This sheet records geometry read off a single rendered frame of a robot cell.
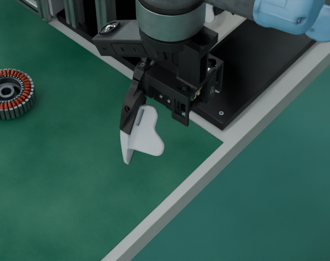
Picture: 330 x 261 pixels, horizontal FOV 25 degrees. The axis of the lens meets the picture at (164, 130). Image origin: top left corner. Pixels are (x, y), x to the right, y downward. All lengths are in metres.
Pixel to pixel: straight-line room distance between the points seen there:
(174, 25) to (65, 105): 0.78
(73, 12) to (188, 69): 0.82
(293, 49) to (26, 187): 0.63
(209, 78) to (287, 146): 1.57
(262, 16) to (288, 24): 0.03
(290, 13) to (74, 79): 0.94
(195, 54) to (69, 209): 0.65
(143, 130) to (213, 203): 1.39
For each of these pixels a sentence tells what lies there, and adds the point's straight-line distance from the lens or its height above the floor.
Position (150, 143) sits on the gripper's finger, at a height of 1.20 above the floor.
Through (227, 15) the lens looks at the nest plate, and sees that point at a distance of 1.67.
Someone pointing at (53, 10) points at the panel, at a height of 0.79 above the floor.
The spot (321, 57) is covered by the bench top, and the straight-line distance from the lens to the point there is 1.66.
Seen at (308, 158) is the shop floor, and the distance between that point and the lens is 2.42.
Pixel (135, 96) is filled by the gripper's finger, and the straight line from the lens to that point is 0.88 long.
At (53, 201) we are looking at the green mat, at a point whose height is 0.75.
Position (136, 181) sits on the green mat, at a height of 0.75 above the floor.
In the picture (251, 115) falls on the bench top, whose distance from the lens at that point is 1.53.
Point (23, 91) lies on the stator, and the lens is 1.54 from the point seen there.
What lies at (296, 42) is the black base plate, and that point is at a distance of 1.65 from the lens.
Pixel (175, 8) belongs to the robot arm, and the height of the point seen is 1.41.
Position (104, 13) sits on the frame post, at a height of 0.88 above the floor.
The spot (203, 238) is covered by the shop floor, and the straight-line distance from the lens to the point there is 2.22.
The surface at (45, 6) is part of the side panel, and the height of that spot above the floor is 0.80.
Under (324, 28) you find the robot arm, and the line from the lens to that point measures 1.29.
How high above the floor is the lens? 1.93
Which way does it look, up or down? 52 degrees down
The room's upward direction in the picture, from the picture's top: straight up
